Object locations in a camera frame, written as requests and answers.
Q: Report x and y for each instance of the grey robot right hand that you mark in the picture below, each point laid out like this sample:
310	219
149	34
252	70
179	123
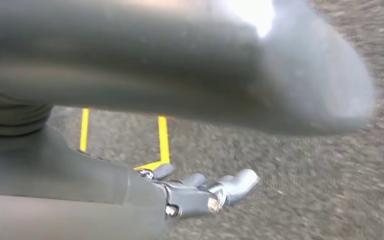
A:
145	49

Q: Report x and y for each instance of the yellow floor tape square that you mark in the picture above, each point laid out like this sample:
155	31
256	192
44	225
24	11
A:
164	139

